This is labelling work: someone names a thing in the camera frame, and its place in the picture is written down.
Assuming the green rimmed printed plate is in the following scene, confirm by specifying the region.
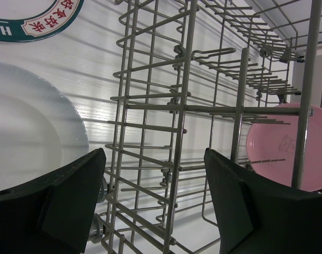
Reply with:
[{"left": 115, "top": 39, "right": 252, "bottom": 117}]
[{"left": 0, "top": 1, "right": 84, "bottom": 43}]

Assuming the grey wire dish rack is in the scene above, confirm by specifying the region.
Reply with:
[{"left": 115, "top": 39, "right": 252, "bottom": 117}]
[{"left": 96, "top": 1, "right": 322, "bottom": 253}]

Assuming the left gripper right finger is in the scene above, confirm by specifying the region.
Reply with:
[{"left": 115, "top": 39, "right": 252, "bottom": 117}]
[{"left": 204, "top": 149, "right": 322, "bottom": 253}]

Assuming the pink plastic plate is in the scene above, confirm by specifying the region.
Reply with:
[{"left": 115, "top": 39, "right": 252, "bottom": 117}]
[{"left": 246, "top": 106, "right": 322, "bottom": 191}]

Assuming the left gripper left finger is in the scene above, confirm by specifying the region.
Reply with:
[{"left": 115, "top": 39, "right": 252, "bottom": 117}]
[{"left": 0, "top": 148, "right": 106, "bottom": 253}]

